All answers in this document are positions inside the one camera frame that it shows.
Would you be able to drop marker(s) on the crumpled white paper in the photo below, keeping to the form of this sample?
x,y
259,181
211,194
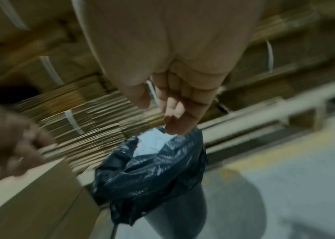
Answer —
x,y
151,142

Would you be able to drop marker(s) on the round black bin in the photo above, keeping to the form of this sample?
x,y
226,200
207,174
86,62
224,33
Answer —
x,y
179,217

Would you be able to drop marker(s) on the wooden pallet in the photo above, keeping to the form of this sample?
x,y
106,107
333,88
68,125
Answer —
x,y
273,119

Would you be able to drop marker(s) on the person's right hand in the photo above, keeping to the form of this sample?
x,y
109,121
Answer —
x,y
170,46

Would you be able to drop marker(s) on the large plain cardboard box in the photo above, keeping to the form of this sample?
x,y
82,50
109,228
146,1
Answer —
x,y
31,203

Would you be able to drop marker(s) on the person's left hand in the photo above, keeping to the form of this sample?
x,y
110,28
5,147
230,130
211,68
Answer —
x,y
5,140

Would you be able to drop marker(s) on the black garbage bag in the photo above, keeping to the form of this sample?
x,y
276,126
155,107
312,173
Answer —
x,y
149,172

